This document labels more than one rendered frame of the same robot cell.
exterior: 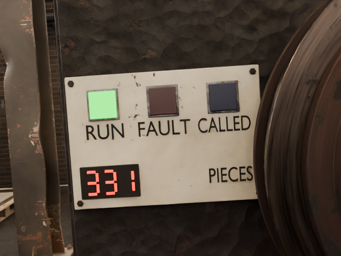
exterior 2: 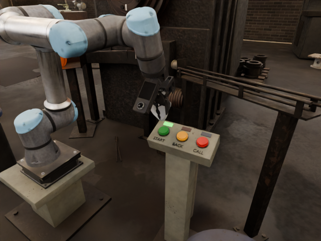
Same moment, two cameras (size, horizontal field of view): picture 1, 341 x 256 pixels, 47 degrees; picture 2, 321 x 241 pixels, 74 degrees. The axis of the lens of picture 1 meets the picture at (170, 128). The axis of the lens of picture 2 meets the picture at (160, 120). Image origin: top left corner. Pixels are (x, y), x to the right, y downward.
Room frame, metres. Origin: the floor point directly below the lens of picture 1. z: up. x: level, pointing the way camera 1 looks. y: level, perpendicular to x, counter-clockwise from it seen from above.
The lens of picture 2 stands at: (-0.94, -1.21, 1.02)
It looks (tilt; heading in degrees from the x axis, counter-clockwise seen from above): 29 degrees down; 27
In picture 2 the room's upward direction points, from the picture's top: straight up
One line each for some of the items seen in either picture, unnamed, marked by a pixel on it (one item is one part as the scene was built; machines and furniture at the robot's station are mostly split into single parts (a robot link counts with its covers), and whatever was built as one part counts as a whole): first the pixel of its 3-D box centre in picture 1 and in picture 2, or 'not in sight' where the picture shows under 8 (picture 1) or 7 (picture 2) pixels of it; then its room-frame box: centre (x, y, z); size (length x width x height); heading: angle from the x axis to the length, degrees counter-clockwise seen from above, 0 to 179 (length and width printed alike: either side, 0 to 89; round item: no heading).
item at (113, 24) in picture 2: not in sight; (112, 31); (-0.44, -0.81, 0.95); 0.11 x 0.11 x 0.08; 82
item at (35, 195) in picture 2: not in sight; (48, 170); (-0.47, -0.33, 0.28); 0.32 x 0.32 x 0.04; 85
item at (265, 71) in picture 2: not in sight; (224, 63); (2.38, -0.59, 0.22); 1.20 x 0.81 x 0.44; 86
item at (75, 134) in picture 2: not in sight; (72, 94); (0.19, 0.18, 0.36); 0.26 x 0.20 x 0.72; 123
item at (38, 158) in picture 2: not in sight; (40, 148); (-0.47, -0.33, 0.42); 0.15 x 0.15 x 0.10
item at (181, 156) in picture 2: not in sight; (178, 194); (-0.34, -0.99, 0.31); 0.24 x 0.16 x 0.62; 88
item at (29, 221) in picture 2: not in sight; (55, 191); (-0.47, -0.33, 0.13); 0.40 x 0.40 x 0.26; 85
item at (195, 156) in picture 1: (165, 137); not in sight; (0.54, 0.01, 1.15); 0.26 x 0.02 x 0.18; 88
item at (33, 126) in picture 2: not in sight; (33, 126); (-0.47, -0.33, 0.53); 0.13 x 0.12 x 0.14; 172
